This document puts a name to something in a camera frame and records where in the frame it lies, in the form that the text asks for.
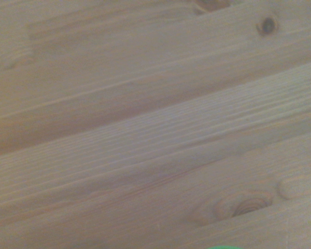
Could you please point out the green-capped clear water bottle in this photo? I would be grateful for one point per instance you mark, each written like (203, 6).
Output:
(224, 247)

